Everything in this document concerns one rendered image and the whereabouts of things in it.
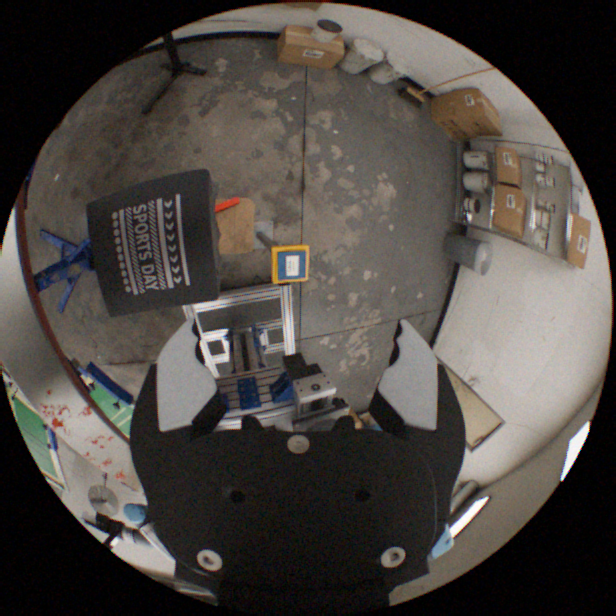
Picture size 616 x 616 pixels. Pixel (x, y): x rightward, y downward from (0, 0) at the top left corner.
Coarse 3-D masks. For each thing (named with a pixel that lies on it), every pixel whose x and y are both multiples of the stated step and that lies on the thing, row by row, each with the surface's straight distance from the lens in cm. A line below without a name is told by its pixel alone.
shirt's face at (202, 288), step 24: (120, 192) 77; (144, 192) 72; (168, 192) 69; (192, 192) 67; (96, 216) 83; (192, 216) 66; (96, 240) 84; (192, 240) 67; (96, 264) 85; (192, 264) 68; (120, 288) 82; (168, 288) 73; (192, 288) 71; (120, 312) 86
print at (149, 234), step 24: (120, 216) 77; (144, 216) 72; (168, 216) 68; (120, 240) 77; (144, 240) 72; (168, 240) 69; (120, 264) 79; (144, 264) 74; (168, 264) 70; (144, 288) 76
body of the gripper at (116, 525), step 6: (96, 516) 104; (102, 516) 104; (96, 522) 104; (102, 522) 103; (108, 522) 103; (114, 522) 102; (120, 522) 101; (96, 528) 105; (102, 528) 102; (108, 528) 103; (114, 528) 102; (120, 528) 100; (108, 534) 103; (120, 534) 99
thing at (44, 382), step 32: (0, 256) 15; (0, 288) 15; (0, 320) 15; (32, 320) 15; (0, 352) 15; (32, 352) 15; (32, 384) 16; (64, 384) 16; (64, 416) 17; (96, 416) 18; (96, 448) 19; (128, 448) 21; (128, 480) 23
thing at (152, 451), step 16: (144, 384) 10; (144, 400) 9; (144, 416) 8; (144, 432) 8; (160, 432) 8; (176, 432) 7; (192, 432) 7; (144, 448) 8; (160, 448) 7; (176, 448) 7; (144, 464) 7; (160, 464) 7; (144, 480) 7; (160, 480) 7; (160, 496) 7; (240, 496) 6; (160, 512) 7
